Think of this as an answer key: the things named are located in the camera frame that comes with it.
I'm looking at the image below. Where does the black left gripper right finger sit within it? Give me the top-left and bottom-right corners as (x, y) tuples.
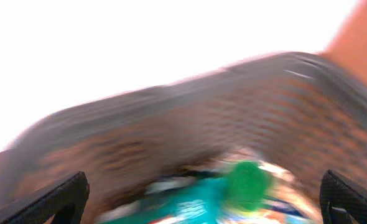
(319, 170), (367, 224)

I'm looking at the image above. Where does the green-lid Knorr seasoning jar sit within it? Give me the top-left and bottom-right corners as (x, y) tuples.
(225, 161), (273, 212)

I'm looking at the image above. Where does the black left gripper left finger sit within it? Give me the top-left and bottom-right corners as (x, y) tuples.
(0, 171), (90, 224)

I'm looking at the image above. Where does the grey plastic basket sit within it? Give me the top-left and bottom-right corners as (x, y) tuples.
(0, 52), (367, 223)

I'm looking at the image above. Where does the green Nescafe coffee bag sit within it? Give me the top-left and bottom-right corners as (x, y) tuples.
(96, 177), (226, 224)

